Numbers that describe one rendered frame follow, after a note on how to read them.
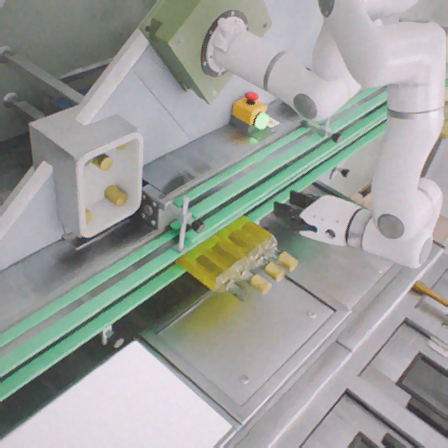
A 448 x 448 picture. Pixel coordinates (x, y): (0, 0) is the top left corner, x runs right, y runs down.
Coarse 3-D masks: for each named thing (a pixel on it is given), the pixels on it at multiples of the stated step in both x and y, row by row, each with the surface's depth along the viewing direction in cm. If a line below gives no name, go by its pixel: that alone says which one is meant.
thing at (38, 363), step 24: (384, 120) 213; (360, 144) 197; (312, 168) 182; (288, 192) 170; (168, 264) 141; (144, 288) 133; (120, 312) 127; (72, 336) 121; (48, 360) 115; (0, 384) 110; (24, 384) 111
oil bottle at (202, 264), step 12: (192, 252) 137; (204, 252) 137; (180, 264) 139; (192, 264) 136; (204, 264) 134; (216, 264) 135; (204, 276) 135; (216, 276) 132; (228, 276) 133; (216, 288) 133
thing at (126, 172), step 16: (112, 144) 113; (128, 144) 122; (80, 160) 109; (128, 160) 125; (80, 176) 110; (96, 176) 125; (112, 176) 129; (128, 176) 128; (80, 192) 113; (96, 192) 128; (128, 192) 131; (80, 208) 116; (96, 208) 129; (112, 208) 130; (128, 208) 131; (80, 224) 119; (96, 224) 125; (112, 224) 127
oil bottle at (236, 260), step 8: (208, 240) 141; (216, 240) 141; (208, 248) 139; (216, 248) 139; (224, 248) 139; (232, 248) 140; (224, 256) 137; (232, 256) 137; (240, 256) 138; (232, 264) 135; (240, 264) 136; (248, 264) 137; (240, 272) 136; (240, 280) 138
